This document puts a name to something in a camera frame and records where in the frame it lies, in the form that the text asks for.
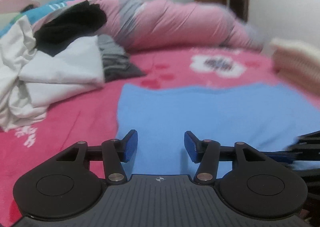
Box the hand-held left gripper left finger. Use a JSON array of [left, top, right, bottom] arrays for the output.
[[55, 129, 138, 184]]

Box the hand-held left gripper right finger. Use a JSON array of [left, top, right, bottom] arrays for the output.
[[184, 131, 266, 185]]

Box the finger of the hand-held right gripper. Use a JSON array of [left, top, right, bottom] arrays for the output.
[[264, 151, 295, 164]]

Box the blue t-shirt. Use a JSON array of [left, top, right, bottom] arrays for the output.
[[116, 82, 320, 175]]

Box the pink floral fleece blanket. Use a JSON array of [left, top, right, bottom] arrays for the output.
[[0, 44, 320, 217]]

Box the dark grey garment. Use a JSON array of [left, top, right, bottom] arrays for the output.
[[102, 63, 147, 83]]

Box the pink checked folded garment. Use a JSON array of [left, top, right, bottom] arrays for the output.
[[272, 49, 320, 90]]

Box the light grey garment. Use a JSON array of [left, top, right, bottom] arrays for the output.
[[97, 34, 129, 67]]

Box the cream folded garment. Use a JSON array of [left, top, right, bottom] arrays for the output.
[[269, 37, 320, 65]]

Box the white garment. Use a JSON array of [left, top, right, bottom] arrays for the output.
[[0, 14, 105, 132]]

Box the pink and grey floral duvet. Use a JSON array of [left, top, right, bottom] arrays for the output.
[[100, 0, 265, 51]]

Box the black garment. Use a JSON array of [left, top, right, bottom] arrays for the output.
[[34, 0, 107, 57]]

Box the blue striped quilt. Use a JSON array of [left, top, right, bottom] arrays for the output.
[[0, 0, 103, 37]]

